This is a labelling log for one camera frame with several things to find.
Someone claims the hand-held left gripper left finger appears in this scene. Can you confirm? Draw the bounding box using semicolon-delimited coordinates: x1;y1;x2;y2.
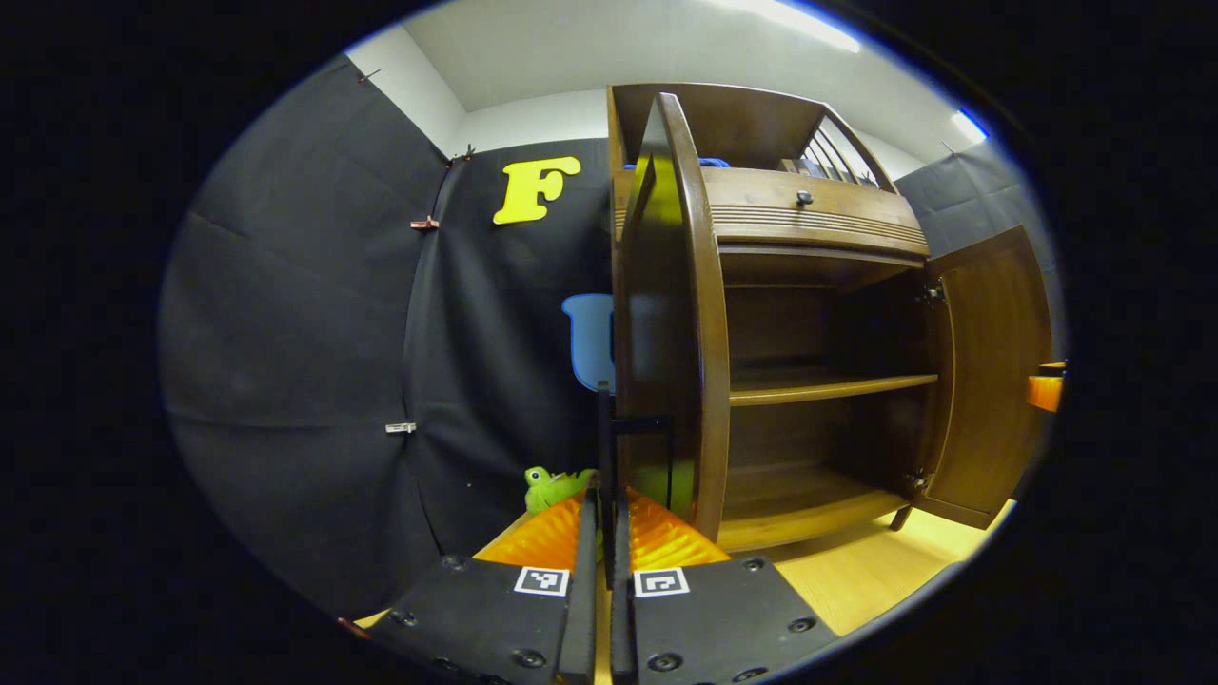
364;488;600;685

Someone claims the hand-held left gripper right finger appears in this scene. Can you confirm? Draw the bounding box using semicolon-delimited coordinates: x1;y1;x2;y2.
609;487;845;685

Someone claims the wooden shoe cabinet door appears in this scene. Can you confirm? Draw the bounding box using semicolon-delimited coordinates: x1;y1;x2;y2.
612;92;732;545
916;225;1054;530

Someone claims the black door handle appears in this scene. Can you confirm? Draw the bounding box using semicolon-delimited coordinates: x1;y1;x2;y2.
596;381;675;591

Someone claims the wooden double-door shoe cabinet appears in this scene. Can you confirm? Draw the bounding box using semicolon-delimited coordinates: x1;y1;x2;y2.
607;83;1054;555

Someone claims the wooden cabinet drawer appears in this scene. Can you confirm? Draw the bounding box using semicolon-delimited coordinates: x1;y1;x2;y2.
612;166;931;258

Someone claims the green frog toy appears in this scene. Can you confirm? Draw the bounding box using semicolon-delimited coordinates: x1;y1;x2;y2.
523;466;596;517

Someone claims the wooden inner shelf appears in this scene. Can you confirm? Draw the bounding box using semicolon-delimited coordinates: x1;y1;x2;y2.
728;371;939;408

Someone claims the black backdrop cloth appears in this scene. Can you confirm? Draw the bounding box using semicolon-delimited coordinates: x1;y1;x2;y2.
160;55;1057;619

